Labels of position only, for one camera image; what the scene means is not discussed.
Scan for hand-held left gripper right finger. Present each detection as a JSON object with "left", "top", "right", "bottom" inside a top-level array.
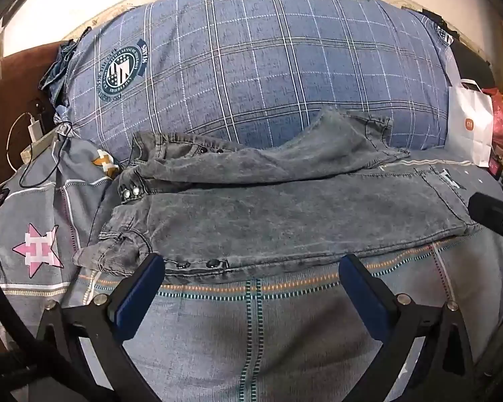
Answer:
[{"left": 338, "top": 253, "right": 500, "bottom": 402}]

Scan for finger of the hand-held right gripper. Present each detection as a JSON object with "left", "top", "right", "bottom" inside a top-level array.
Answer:
[{"left": 468, "top": 192, "right": 503, "bottom": 256}]

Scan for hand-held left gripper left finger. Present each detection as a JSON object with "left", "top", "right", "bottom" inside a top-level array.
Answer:
[{"left": 8, "top": 253, "right": 167, "bottom": 402}]

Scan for grey denim pants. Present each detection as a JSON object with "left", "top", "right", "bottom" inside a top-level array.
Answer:
[{"left": 72, "top": 107, "right": 483, "bottom": 283}]

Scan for white paper bag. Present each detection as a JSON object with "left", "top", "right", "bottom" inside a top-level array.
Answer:
[{"left": 448, "top": 79, "right": 494, "bottom": 167}]

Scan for grey patterned bed sheet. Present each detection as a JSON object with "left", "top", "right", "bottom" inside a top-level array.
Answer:
[{"left": 0, "top": 136, "right": 503, "bottom": 402}]

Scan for black garment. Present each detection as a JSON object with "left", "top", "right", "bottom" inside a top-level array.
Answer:
[{"left": 421, "top": 8, "right": 497, "bottom": 88}]

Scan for beige power strip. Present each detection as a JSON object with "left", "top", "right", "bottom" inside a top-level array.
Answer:
[{"left": 20, "top": 130, "right": 62, "bottom": 164}]

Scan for blue denim garment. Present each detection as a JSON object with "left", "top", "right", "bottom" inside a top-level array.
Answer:
[{"left": 39, "top": 40, "right": 83, "bottom": 107}]

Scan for brown wooden headboard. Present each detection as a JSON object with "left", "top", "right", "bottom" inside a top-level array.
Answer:
[{"left": 0, "top": 40, "right": 74, "bottom": 202}]

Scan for blue plaid quilt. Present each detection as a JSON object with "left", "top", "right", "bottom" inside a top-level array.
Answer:
[{"left": 52, "top": 0, "right": 459, "bottom": 168}]

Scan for black cable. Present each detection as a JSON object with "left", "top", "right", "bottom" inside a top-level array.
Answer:
[{"left": 19, "top": 121, "right": 74, "bottom": 188}]

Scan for white cable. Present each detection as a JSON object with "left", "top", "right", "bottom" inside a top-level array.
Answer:
[{"left": 6, "top": 111, "right": 38, "bottom": 173}]

